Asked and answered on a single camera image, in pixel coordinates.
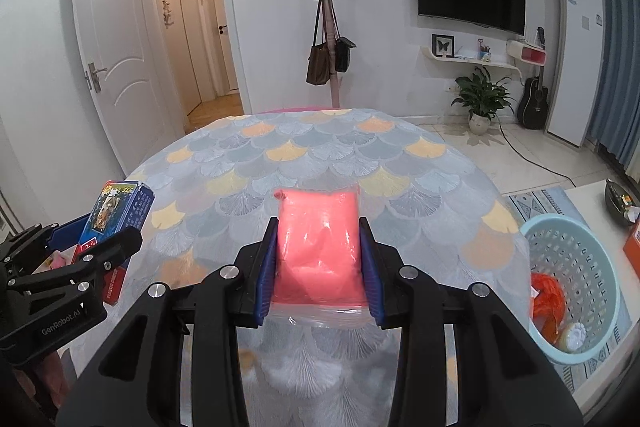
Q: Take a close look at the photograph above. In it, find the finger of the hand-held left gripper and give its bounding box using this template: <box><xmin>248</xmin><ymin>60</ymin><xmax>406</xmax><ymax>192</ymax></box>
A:
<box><xmin>0</xmin><ymin>212</ymin><xmax>94</xmax><ymax>281</ymax></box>
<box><xmin>10</xmin><ymin>226</ymin><xmax>144</xmax><ymax>314</ymax></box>

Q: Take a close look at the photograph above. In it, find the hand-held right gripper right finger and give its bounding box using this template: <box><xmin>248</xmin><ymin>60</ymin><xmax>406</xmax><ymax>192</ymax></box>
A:
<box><xmin>357</xmin><ymin>217</ymin><xmax>583</xmax><ymax>427</ymax></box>

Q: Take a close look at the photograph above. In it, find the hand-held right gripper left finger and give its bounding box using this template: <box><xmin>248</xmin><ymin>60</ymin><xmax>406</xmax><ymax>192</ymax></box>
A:
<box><xmin>70</xmin><ymin>217</ymin><xmax>279</xmax><ymax>427</ymax></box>

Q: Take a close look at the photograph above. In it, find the blue red playing card box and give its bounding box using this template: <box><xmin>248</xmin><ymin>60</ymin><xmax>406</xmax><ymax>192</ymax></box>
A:
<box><xmin>77</xmin><ymin>180</ymin><xmax>155</xmax><ymax>306</ymax></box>

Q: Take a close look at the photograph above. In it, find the pink clay packet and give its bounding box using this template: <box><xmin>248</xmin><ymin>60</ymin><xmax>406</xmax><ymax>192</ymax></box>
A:
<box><xmin>272</xmin><ymin>187</ymin><xmax>364</xmax><ymax>329</ymax></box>

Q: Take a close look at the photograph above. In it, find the orange plastic bag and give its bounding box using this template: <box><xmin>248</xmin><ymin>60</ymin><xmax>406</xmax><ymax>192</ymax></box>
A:
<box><xmin>530</xmin><ymin>272</ymin><xmax>569</xmax><ymax>344</ymax></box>

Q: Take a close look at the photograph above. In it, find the light blue plastic basket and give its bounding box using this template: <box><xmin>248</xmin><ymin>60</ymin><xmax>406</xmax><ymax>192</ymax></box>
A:
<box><xmin>520</xmin><ymin>214</ymin><xmax>622</xmax><ymax>366</ymax></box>

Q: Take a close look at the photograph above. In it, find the person's left forearm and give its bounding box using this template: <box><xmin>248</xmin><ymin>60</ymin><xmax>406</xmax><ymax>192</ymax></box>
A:
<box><xmin>10</xmin><ymin>347</ymin><xmax>76</xmax><ymax>423</ymax></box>

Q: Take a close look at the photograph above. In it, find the fan-pattern tablecloth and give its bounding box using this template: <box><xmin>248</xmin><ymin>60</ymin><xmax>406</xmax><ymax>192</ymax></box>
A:
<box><xmin>65</xmin><ymin>107</ymin><xmax>532</xmax><ymax>427</ymax></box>

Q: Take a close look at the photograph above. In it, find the white open door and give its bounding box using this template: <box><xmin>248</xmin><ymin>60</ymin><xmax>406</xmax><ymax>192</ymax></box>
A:
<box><xmin>74</xmin><ymin>0</ymin><xmax>189</xmax><ymax>174</ymax></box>

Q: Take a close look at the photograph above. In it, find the plain hallway door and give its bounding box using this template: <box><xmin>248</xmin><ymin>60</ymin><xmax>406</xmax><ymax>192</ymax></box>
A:
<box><xmin>155</xmin><ymin>0</ymin><xmax>202</xmax><ymax>116</ymax></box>

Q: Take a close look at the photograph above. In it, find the potted green plant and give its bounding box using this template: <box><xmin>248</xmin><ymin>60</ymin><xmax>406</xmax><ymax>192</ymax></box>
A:
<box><xmin>450</xmin><ymin>66</ymin><xmax>516</xmax><ymax>136</ymax></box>

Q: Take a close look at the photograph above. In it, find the brown handbag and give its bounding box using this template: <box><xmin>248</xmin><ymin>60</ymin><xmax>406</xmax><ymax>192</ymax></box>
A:
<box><xmin>305</xmin><ymin>0</ymin><xmax>334</xmax><ymax>87</ymax></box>

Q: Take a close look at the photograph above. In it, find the black handbag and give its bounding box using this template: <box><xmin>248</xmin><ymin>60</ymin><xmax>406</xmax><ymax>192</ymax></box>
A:
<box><xmin>333</xmin><ymin>35</ymin><xmax>357</xmax><ymax>74</ymax></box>

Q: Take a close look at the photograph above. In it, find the white coffee table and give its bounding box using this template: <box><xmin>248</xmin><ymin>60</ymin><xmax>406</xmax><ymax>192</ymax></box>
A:
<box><xmin>564</xmin><ymin>179</ymin><xmax>640</xmax><ymax>259</ymax></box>

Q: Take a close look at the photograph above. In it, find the black guitar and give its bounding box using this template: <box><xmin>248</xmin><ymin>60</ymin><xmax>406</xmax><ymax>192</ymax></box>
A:
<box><xmin>516</xmin><ymin>26</ymin><xmax>551</xmax><ymax>130</ymax></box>

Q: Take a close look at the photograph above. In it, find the dark bowl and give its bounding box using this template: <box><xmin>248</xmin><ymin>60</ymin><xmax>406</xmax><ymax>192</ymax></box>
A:
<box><xmin>604</xmin><ymin>179</ymin><xmax>640</xmax><ymax>226</ymax></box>

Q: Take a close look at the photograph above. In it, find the orange box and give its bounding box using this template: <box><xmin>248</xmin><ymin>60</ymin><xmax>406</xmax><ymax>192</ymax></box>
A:
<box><xmin>622</xmin><ymin>221</ymin><xmax>640</xmax><ymax>264</ymax></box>

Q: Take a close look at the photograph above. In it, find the red white box shelf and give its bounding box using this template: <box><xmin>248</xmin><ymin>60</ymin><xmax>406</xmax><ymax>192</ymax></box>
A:
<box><xmin>506</xmin><ymin>39</ymin><xmax>547</xmax><ymax>66</ymax></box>

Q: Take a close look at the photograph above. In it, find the blue grey curtain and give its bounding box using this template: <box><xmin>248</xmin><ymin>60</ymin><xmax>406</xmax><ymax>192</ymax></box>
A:
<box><xmin>564</xmin><ymin>0</ymin><xmax>640</xmax><ymax>184</ymax></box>

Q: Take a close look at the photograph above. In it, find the silver door handle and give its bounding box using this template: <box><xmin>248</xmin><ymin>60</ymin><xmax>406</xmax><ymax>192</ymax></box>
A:
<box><xmin>86</xmin><ymin>62</ymin><xmax>109</xmax><ymax>94</ymax></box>

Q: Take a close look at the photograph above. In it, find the black floor cable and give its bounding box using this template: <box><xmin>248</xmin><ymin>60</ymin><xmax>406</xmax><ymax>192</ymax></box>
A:
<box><xmin>492</xmin><ymin>116</ymin><xmax>577</xmax><ymax>186</ymax></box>

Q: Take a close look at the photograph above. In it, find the white wavy wall shelf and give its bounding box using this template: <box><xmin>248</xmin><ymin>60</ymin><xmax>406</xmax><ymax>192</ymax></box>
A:
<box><xmin>420</xmin><ymin>47</ymin><xmax>522</xmax><ymax>74</ymax></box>

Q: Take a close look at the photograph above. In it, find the hallway door with handle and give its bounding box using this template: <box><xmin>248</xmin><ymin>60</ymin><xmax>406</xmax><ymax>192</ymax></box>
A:
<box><xmin>206</xmin><ymin>0</ymin><xmax>241</xmax><ymax>96</ymax></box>

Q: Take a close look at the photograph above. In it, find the butterfly picture frame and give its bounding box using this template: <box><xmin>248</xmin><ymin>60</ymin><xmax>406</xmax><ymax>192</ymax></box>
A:
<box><xmin>431</xmin><ymin>33</ymin><xmax>457</xmax><ymax>59</ymax></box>

